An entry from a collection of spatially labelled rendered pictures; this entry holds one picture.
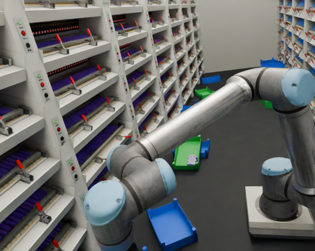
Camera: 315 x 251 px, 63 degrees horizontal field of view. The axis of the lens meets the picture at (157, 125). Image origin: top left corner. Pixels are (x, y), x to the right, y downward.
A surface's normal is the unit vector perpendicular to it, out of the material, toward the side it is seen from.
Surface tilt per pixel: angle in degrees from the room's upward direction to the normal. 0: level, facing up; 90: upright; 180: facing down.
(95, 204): 15
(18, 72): 111
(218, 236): 0
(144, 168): 4
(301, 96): 83
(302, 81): 83
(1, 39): 90
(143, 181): 36
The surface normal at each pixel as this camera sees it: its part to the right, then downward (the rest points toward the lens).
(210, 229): -0.18, -0.91
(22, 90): -0.28, 0.42
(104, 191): -0.15, -0.76
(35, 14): 0.94, 0.27
